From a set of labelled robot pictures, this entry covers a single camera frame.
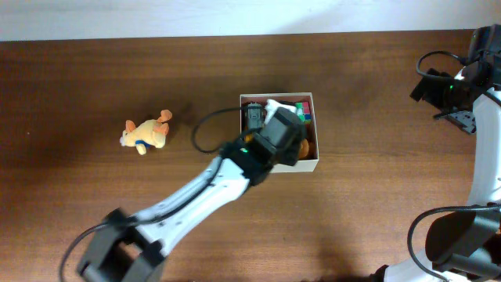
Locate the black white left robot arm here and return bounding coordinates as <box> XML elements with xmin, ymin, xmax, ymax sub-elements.
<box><xmin>76</xmin><ymin>107</ymin><xmax>306</xmax><ymax>282</ymax></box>

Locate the brown plush bear toy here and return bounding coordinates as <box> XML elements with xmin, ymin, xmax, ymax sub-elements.
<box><xmin>298</xmin><ymin>139</ymin><xmax>310</xmax><ymax>160</ymax></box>

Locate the yellow grey toy truck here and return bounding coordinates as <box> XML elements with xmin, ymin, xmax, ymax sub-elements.
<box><xmin>243</xmin><ymin>103</ymin><xmax>265</xmax><ymax>143</ymax></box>

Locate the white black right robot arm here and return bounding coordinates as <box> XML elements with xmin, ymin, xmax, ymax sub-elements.
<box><xmin>368</xmin><ymin>24</ymin><xmax>500</xmax><ymax>282</ymax></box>

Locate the yellow plush pig toy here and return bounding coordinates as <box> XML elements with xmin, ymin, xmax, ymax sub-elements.
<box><xmin>119</xmin><ymin>110</ymin><xmax>173</xmax><ymax>155</ymax></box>

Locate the colourful puzzle cube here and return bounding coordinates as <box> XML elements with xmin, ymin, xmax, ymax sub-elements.
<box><xmin>295</xmin><ymin>102</ymin><xmax>312</xmax><ymax>125</ymax></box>

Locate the white cardboard box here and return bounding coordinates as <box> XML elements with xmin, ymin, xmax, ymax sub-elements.
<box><xmin>240</xmin><ymin>92</ymin><xmax>319</xmax><ymax>173</ymax></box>

